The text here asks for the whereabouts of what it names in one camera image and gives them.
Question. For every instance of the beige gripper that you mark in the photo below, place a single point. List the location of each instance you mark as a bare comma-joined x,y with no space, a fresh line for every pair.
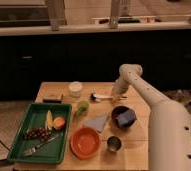
116,97

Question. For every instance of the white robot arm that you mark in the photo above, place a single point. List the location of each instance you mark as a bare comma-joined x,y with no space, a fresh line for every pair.
169,127

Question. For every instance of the dark brown bowl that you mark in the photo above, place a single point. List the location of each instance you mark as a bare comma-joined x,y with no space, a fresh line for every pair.
116,111

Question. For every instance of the red orange bowl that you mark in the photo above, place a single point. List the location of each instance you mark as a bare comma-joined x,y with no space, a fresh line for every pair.
85,142

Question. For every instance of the dark blue sponge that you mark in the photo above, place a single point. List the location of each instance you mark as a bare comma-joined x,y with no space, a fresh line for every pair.
126,119

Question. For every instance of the grey folded cloth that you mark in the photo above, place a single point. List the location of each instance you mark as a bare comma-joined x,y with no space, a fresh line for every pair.
97,123

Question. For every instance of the white round container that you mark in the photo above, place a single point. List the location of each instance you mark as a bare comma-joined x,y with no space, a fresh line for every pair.
75,89

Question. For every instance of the small metal cup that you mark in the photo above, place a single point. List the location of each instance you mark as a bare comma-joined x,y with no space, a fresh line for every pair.
114,144

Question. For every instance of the orange peach fruit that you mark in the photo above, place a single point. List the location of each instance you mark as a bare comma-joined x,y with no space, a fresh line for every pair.
58,123

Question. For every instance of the yellow banana piece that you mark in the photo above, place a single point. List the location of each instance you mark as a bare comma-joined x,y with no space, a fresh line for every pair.
49,120

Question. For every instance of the bunch of dark grapes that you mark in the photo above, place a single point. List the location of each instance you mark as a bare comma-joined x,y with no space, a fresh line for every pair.
37,133

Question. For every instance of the green plastic tray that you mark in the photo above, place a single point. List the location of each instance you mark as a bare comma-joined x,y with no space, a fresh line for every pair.
35,117

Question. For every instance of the metal fork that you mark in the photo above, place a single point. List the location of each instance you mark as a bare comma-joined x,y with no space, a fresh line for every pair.
32,149

